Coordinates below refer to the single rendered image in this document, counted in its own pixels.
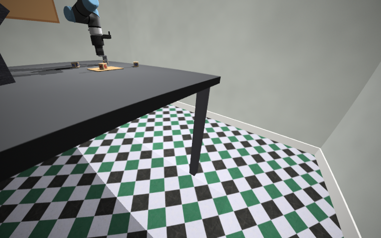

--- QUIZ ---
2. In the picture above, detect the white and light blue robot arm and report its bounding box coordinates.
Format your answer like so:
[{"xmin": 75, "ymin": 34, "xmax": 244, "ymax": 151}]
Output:
[{"xmin": 63, "ymin": 0, "xmax": 101, "ymax": 28}]

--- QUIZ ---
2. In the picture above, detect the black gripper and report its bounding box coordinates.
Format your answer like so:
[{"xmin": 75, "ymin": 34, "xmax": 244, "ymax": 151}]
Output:
[{"xmin": 88, "ymin": 27, "xmax": 111, "ymax": 65}]

